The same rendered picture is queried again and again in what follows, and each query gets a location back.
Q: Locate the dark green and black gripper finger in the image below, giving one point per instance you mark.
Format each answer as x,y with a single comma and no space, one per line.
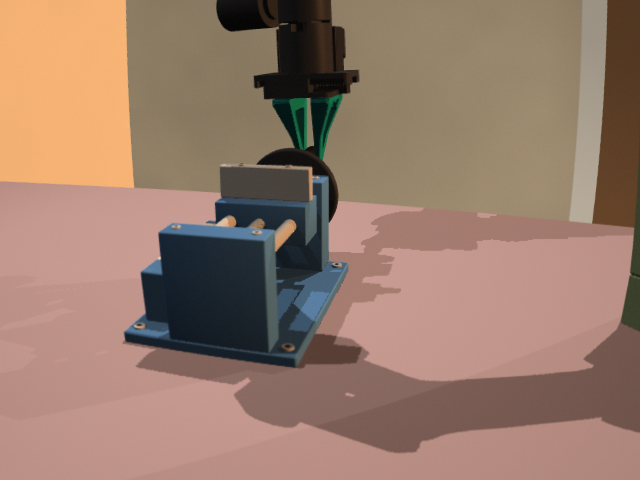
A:
285,108
319,110

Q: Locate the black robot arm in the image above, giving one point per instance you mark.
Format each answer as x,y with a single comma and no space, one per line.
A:
239,15

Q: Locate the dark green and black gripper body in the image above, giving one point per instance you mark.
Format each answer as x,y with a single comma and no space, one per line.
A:
304,57

